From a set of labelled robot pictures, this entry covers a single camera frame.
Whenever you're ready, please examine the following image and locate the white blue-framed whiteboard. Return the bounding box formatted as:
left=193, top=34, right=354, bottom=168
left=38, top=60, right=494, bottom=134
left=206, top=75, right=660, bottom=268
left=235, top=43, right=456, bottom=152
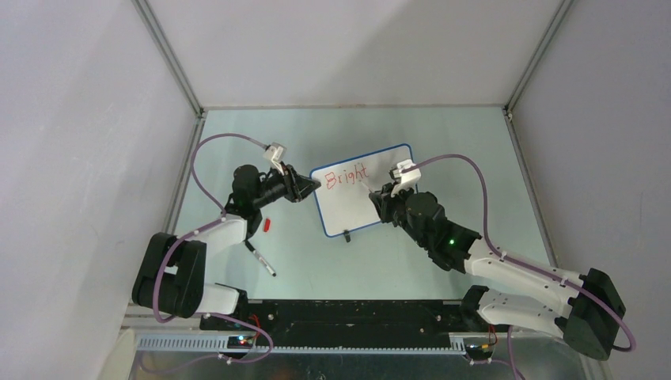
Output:
left=309, top=143, right=413, bottom=238

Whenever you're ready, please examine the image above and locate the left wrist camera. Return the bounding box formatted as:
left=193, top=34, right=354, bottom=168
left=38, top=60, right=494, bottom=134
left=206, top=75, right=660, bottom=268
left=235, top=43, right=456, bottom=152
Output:
left=263, top=142, right=286, bottom=164

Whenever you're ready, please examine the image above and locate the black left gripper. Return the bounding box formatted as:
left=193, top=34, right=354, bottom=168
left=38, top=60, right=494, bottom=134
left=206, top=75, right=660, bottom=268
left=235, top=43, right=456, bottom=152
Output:
left=252, top=161, right=320, bottom=209

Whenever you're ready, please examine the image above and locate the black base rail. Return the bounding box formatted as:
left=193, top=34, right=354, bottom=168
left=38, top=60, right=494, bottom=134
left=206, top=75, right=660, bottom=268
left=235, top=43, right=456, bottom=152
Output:
left=120, top=298, right=599, bottom=356

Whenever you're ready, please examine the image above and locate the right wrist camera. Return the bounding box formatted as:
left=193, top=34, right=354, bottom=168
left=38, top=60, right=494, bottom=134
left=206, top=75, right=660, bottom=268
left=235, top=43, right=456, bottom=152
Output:
left=390, top=159, right=422, bottom=197

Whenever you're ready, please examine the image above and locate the red whiteboard marker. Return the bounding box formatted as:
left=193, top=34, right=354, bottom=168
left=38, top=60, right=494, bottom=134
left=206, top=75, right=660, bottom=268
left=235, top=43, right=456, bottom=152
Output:
left=358, top=181, right=373, bottom=193

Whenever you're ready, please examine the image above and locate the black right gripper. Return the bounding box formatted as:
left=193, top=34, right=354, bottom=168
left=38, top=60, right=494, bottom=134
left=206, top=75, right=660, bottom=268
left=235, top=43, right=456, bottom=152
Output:
left=371, top=180, right=428, bottom=249

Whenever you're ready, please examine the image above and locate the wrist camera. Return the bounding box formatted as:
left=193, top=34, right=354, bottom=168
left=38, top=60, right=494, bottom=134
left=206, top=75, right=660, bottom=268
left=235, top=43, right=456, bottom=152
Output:
left=390, top=159, right=422, bottom=197
left=263, top=142, right=286, bottom=164

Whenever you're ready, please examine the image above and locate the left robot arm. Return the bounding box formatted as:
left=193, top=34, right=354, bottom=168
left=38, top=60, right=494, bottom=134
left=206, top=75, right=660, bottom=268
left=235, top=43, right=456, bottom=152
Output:
left=131, top=164, right=321, bottom=330

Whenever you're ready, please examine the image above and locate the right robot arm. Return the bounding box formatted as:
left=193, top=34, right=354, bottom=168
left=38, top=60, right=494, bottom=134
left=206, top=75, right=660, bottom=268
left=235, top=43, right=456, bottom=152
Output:
left=368, top=183, right=626, bottom=361

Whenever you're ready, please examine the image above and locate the black whiteboard marker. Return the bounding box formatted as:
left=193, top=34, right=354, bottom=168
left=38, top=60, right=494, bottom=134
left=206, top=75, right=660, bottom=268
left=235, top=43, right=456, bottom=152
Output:
left=245, top=240, right=277, bottom=277

